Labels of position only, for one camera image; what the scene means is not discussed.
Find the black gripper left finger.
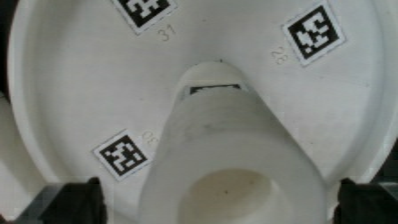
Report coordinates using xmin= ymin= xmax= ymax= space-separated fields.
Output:
xmin=15 ymin=177 xmax=108 ymax=224

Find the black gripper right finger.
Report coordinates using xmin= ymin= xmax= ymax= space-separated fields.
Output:
xmin=331 ymin=178 xmax=398 ymax=224

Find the white cylindrical table leg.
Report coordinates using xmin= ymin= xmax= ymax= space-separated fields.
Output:
xmin=136 ymin=83 xmax=330 ymax=224

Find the white round table top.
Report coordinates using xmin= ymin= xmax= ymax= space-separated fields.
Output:
xmin=6 ymin=0 xmax=398 ymax=224

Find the white L-shaped fence rail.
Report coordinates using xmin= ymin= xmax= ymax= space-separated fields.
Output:
xmin=0 ymin=95 xmax=44 ymax=219

